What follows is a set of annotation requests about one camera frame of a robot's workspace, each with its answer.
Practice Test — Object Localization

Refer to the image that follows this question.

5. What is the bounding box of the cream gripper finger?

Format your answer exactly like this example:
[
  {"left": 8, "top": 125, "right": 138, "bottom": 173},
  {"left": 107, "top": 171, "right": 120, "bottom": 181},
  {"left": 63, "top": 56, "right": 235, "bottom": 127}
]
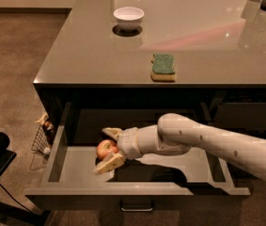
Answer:
[
  {"left": 102, "top": 127, "right": 122, "bottom": 140},
  {"left": 93, "top": 153, "right": 126, "bottom": 175}
]

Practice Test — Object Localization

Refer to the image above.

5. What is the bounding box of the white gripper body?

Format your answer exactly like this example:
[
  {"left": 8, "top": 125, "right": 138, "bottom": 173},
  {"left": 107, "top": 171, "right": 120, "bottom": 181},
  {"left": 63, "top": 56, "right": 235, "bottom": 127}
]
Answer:
[{"left": 117, "top": 127, "right": 143, "bottom": 160}]

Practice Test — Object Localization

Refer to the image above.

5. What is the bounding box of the red apple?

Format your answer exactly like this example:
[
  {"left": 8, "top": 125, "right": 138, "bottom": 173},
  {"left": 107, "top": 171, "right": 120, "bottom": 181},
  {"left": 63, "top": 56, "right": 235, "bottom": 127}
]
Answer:
[{"left": 96, "top": 139, "right": 118, "bottom": 160}]

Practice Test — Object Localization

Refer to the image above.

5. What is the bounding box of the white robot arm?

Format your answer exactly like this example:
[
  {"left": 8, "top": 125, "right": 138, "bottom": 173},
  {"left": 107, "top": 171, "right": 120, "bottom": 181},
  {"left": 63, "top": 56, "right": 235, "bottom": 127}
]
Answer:
[{"left": 94, "top": 113, "right": 266, "bottom": 182}]

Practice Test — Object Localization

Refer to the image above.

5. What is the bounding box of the open grey top drawer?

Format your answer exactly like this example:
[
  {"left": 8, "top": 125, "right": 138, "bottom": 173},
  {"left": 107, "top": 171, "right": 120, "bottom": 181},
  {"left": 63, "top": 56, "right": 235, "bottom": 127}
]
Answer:
[{"left": 25, "top": 103, "right": 251, "bottom": 210}]

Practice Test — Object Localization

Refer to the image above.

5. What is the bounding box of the grey counter cabinet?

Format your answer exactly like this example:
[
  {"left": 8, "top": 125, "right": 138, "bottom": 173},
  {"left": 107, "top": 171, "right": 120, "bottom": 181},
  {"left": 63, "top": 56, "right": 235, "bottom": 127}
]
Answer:
[{"left": 34, "top": 0, "right": 266, "bottom": 131}]

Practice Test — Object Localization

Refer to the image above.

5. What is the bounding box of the green and yellow sponge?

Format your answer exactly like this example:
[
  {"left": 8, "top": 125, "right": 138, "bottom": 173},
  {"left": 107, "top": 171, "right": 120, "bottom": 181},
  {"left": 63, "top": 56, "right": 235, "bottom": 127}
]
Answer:
[{"left": 150, "top": 54, "right": 176, "bottom": 82}]

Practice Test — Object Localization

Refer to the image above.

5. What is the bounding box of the white ceramic bowl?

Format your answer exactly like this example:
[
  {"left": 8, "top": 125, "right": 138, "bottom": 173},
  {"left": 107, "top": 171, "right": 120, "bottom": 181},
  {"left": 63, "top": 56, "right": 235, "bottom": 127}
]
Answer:
[{"left": 113, "top": 7, "right": 145, "bottom": 31}]

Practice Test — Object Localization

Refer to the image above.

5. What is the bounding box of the metal drawer handle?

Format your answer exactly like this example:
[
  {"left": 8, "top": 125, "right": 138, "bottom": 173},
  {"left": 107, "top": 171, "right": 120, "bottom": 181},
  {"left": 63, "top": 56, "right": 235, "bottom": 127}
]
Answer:
[{"left": 120, "top": 201, "right": 154, "bottom": 213}]

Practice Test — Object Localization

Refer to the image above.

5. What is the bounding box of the wire basket with items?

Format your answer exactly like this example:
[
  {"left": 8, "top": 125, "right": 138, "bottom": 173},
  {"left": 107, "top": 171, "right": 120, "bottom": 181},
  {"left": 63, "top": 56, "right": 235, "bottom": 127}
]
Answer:
[{"left": 30, "top": 113, "right": 55, "bottom": 170}]

